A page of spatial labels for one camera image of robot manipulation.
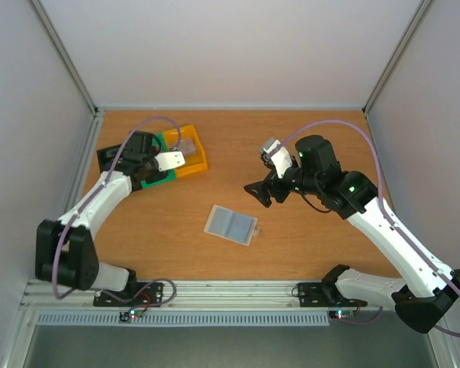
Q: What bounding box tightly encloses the beige card holder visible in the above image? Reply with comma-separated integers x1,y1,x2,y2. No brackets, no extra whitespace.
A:
203,205,260,246

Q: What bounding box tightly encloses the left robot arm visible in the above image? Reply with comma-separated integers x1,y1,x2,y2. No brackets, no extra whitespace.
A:
34,131,185,305

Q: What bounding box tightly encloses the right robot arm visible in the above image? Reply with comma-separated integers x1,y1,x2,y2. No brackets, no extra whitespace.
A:
244,135,460,334

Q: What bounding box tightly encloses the card in yellow bin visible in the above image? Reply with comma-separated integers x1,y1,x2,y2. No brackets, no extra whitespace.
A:
171,138,198,156

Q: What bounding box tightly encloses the green plastic bin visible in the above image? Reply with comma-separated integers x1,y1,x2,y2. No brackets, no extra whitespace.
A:
140,132,177,191

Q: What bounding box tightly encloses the yellow plastic bin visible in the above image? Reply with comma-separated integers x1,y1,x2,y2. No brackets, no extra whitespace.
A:
174,124,209,179

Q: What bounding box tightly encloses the black plastic bin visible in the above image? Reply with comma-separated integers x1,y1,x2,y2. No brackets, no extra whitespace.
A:
97,144,120,173

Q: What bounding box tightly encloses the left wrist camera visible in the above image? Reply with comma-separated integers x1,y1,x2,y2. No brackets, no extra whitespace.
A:
154,150,186,172

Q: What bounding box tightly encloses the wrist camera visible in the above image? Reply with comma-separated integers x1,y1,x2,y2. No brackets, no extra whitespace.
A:
260,138,293,179
154,150,186,172

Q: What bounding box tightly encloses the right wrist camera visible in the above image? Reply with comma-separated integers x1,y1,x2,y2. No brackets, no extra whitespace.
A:
260,138,293,179

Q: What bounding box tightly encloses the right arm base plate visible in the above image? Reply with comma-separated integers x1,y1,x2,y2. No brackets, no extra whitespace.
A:
292,281,367,308

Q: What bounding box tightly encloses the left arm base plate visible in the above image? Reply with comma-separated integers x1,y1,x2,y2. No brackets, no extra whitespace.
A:
93,282,164,307

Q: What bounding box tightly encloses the aluminium front rail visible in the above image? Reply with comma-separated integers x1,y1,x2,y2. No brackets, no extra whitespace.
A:
19,278,441,311

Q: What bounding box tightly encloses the grey slotted cable duct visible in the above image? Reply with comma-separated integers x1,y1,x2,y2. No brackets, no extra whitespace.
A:
35,310,329,327

